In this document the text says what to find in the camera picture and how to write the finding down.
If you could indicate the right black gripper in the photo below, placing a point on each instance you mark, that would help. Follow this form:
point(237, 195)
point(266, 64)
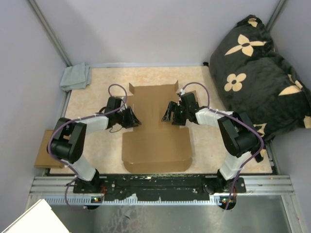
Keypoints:
point(176, 121)

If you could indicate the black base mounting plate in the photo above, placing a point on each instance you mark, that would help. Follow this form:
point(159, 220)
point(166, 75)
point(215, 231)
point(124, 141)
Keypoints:
point(164, 187)

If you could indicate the aluminium frame rail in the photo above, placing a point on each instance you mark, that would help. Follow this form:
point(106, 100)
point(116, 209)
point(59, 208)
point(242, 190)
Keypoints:
point(58, 190)

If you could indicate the black floral pillow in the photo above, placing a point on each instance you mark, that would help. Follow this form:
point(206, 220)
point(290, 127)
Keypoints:
point(251, 77)

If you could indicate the brown cardboard box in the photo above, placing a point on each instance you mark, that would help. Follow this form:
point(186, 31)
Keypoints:
point(155, 146)

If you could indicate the grey folded cloth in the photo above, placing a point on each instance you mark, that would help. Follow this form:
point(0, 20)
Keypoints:
point(76, 77)

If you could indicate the white board corner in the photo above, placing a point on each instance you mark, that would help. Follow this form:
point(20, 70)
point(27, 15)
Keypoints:
point(39, 218)

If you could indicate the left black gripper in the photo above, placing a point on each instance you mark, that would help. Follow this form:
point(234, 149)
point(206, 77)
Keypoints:
point(132, 121)

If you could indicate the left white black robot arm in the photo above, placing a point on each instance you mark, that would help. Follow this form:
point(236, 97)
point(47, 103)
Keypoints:
point(66, 144)

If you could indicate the small folded cardboard box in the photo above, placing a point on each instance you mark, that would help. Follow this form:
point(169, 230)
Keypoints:
point(44, 160)

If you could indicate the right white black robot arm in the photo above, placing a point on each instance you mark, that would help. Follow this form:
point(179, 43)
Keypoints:
point(239, 136)

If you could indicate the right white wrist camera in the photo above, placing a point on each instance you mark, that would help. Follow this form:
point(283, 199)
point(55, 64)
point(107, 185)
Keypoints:
point(181, 93)

